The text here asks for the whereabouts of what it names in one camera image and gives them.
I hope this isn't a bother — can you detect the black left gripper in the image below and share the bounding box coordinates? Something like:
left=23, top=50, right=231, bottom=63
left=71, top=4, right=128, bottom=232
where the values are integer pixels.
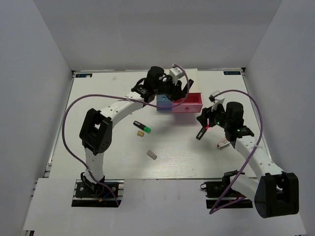
left=154, top=75, right=186, bottom=102

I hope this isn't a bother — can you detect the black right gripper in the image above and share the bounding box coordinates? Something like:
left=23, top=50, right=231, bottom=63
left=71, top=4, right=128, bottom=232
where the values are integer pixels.
left=197, top=101, right=231, bottom=129

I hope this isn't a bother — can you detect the pink drawer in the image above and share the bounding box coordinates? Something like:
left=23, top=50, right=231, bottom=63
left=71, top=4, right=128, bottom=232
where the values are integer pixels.
left=172, top=93, right=203, bottom=113

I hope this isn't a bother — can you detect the black marker pen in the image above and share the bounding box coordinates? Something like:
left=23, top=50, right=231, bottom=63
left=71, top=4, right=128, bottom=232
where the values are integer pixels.
left=196, top=127, right=208, bottom=140

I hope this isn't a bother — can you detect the black green highlighter marker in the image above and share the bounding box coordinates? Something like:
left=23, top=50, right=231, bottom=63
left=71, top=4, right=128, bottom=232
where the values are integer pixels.
left=133, top=120, right=151, bottom=134

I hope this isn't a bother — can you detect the yellow eraser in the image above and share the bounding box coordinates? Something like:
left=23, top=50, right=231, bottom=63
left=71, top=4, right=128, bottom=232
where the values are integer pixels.
left=137, top=131, right=144, bottom=137

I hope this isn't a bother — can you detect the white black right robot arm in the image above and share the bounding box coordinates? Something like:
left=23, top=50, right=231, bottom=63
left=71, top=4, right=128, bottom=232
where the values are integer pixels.
left=196, top=102, right=299, bottom=218

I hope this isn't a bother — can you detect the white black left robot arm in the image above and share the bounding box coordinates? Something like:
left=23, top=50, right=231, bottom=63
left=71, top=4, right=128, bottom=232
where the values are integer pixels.
left=79, top=66, right=194, bottom=196

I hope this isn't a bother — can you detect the lavender blue drawer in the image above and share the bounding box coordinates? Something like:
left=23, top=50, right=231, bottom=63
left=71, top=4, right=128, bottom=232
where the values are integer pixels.
left=157, top=102, right=173, bottom=111

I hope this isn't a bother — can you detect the white drawer cabinet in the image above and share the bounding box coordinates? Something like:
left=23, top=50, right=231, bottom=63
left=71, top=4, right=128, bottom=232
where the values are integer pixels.
left=157, top=68, right=201, bottom=96

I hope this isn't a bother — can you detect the light blue drawer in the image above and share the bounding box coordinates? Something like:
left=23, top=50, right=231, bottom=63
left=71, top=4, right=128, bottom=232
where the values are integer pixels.
left=157, top=94, right=172, bottom=103

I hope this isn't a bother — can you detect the pink white binder clip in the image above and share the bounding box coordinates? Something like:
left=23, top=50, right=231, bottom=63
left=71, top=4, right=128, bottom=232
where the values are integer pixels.
left=217, top=138, right=230, bottom=149

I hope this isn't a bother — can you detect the right blue label sticker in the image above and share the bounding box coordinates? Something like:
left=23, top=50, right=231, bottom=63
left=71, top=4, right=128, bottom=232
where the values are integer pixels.
left=223, top=71, right=241, bottom=75

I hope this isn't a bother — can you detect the blue label sticker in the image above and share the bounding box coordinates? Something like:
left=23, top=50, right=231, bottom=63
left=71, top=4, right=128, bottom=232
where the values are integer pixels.
left=223, top=71, right=241, bottom=75
left=75, top=73, right=93, bottom=78

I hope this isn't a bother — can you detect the grey white eraser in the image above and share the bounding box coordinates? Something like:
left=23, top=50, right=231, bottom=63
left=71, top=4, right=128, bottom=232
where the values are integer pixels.
left=147, top=150, right=157, bottom=160

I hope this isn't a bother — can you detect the left blue label sticker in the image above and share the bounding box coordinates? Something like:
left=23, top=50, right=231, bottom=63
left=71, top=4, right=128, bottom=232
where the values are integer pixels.
left=75, top=73, right=93, bottom=78

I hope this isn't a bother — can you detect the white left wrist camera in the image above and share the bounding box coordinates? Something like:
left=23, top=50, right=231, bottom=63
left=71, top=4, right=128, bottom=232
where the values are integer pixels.
left=169, top=64, right=185, bottom=81

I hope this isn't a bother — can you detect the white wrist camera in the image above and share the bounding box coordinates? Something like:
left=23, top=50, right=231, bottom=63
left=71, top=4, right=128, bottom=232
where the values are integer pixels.
left=169, top=64, right=185, bottom=81
left=209, top=90, right=224, bottom=111

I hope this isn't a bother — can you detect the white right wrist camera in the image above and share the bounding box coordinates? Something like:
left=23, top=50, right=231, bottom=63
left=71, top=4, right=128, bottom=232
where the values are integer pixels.
left=209, top=90, right=224, bottom=111

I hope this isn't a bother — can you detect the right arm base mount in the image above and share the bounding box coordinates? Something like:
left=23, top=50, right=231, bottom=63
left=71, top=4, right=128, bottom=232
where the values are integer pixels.
left=200, top=170, right=253, bottom=209

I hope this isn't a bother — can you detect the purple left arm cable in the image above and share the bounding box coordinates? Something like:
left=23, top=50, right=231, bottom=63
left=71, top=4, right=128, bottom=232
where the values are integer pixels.
left=63, top=63, right=193, bottom=206

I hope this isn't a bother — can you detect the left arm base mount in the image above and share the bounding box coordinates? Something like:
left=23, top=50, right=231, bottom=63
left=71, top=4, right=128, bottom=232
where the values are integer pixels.
left=71, top=180, right=124, bottom=208

